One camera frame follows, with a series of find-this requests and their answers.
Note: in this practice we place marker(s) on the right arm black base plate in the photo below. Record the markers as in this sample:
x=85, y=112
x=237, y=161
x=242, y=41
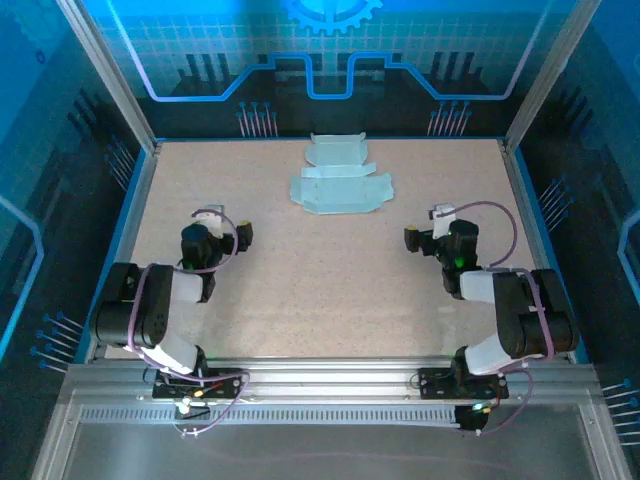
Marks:
x=435, y=382

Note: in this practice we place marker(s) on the light blue paper box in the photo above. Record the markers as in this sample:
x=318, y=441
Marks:
x=345, y=190

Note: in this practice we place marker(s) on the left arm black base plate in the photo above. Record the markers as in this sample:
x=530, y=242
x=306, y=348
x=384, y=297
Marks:
x=225, y=382

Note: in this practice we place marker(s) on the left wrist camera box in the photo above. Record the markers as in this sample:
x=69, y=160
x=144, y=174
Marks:
x=216, y=220

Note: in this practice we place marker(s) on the grey metal plate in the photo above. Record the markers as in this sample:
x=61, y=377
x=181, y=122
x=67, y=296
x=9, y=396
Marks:
x=325, y=450

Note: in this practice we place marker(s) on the aluminium corner post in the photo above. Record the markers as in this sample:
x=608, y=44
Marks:
x=115, y=85
x=545, y=80

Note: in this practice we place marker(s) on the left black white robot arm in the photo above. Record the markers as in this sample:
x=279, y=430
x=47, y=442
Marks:
x=150, y=310

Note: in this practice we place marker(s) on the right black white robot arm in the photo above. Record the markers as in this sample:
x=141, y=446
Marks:
x=525, y=310

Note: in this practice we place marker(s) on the aluminium cross beam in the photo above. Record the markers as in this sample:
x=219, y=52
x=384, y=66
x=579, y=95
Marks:
x=325, y=375

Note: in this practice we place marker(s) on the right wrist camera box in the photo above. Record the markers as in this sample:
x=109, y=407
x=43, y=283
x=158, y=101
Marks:
x=442, y=222

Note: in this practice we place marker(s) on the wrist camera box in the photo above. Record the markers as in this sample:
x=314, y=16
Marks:
x=442, y=222
x=216, y=220

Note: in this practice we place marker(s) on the aluminium side rail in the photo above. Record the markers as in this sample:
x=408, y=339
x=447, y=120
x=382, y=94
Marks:
x=140, y=200
x=522, y=200

